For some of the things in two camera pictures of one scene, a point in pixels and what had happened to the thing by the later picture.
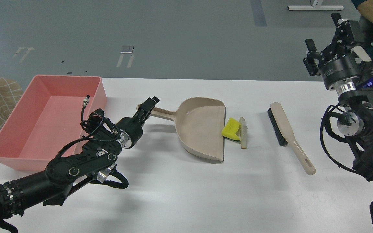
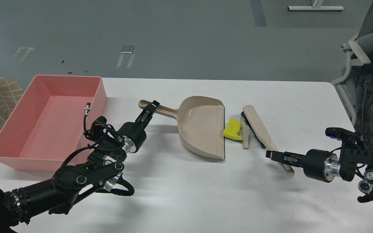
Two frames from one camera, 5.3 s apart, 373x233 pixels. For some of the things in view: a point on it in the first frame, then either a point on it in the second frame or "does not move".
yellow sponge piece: x=232 y=126 does not move
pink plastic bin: x=47 y=121 does not move
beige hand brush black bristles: x=285 y=136 → x=248 y=113
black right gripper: x=339 y=71 → x=319 y=164
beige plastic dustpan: x=201 y=124 does not move
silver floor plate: x=127 y=49 does not move
